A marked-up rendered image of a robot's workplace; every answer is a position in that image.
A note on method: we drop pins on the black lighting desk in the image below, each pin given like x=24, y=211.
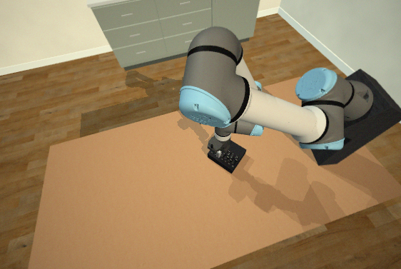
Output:
x=229, y=160

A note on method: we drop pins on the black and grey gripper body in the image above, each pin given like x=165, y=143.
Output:
x=218, y=143

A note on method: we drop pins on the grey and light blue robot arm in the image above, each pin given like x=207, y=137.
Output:
x=216, y=92

